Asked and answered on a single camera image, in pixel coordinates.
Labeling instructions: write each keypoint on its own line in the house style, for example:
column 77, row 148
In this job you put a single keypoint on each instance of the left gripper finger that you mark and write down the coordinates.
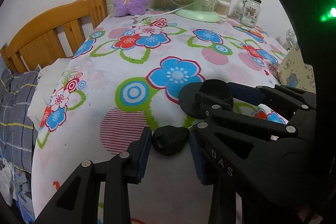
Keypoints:
column 274, row 97

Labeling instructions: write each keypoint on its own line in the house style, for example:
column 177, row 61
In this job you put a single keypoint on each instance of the black round stand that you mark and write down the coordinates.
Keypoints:
column 196, row 99

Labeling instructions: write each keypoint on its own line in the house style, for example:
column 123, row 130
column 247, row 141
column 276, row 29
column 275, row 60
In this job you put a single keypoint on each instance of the yellow cartoon storage box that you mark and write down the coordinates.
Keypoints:
column 293, row 72

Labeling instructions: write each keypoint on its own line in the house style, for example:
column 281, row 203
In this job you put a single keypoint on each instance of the orange handled scissors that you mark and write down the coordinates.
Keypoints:
column 250, row 33

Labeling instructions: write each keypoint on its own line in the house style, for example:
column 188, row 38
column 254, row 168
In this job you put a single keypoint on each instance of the cotton swab container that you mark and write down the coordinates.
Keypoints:
column 222, row 8

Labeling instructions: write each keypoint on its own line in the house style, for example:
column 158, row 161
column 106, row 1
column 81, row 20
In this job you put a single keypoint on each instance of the floral tablecloth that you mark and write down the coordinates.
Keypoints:
column 127, row 75

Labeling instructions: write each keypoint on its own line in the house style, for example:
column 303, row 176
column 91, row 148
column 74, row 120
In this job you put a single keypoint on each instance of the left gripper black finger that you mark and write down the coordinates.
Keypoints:
column 284, row 122

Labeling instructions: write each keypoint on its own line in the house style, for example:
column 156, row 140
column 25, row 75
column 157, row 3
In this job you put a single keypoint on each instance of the glass mason jar mug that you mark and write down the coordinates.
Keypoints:
column 248, row 12

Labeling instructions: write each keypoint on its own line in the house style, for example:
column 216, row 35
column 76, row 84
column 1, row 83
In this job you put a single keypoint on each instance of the small black round object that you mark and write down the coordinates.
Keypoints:
column 170, row 140

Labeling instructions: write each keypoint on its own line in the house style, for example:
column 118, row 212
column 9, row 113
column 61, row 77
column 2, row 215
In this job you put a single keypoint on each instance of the blue plaid bedding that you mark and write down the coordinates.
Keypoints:
column 18, row 138

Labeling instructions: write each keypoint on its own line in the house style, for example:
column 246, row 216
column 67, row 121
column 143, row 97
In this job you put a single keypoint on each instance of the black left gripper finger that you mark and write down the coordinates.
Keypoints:
column 279, row 180
column 76, row 201

